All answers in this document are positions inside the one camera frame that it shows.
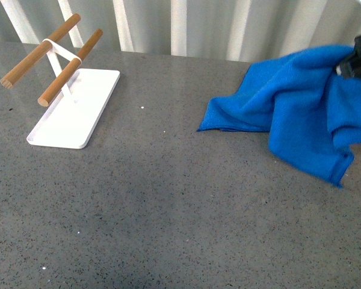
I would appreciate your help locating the white towel rack with wooden bars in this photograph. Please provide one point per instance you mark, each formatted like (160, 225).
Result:
(76, 98)

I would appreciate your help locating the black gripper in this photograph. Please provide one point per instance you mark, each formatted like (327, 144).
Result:
(350, 66)

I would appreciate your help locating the white pleated curtain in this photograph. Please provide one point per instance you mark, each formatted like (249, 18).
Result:
(228, 30)

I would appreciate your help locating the blue microfiber cloth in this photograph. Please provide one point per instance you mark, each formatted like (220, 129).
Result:
(312, 114)

